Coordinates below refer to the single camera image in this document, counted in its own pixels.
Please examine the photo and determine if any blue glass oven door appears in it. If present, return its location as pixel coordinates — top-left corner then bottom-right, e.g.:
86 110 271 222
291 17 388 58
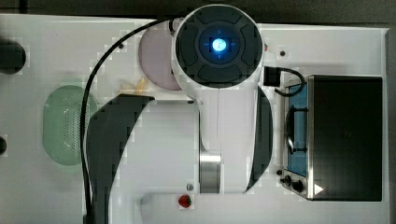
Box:
286 85 308 176

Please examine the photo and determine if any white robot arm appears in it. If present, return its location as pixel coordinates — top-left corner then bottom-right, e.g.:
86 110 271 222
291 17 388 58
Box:
84 5 273 224

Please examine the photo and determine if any black steel toaster oven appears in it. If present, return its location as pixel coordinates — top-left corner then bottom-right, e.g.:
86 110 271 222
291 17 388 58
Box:
280 75 383 202

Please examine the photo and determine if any grey round plate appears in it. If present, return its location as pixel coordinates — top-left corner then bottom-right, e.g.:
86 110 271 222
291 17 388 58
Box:
138 21 180 91

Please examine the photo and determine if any peeled banana toy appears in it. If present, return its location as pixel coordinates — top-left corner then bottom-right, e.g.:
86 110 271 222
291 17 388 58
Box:
120 77 147 95

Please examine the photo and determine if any green perforated basket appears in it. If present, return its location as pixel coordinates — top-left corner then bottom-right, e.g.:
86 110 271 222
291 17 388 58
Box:
42 85 84 166

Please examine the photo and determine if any black cylinder cup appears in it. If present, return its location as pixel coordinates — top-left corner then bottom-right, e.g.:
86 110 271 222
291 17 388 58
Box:
0 39 26 75

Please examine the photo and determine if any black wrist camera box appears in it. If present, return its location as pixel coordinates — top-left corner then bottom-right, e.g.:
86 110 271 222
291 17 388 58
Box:
263 66 281 87

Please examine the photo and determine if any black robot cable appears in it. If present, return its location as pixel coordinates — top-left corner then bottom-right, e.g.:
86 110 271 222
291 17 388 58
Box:
79 18 176 224

